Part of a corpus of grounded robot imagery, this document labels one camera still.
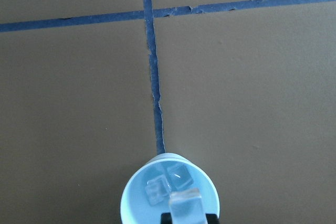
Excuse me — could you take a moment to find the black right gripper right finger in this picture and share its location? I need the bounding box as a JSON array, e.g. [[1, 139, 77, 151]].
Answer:
[[206, 214, 218, 224]]

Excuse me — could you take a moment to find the light blue cup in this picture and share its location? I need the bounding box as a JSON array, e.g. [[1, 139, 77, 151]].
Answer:
[[120, 153, 220, 223]]

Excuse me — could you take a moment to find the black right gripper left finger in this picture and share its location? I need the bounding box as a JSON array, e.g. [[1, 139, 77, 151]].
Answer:
[[160, 214, 171, 224]]

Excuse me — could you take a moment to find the clear ice cube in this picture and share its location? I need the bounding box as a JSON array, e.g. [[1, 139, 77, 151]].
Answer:
[[169, 188, 208, 224], [167, 163, 194, 190], [145, 175, 172, 206]]

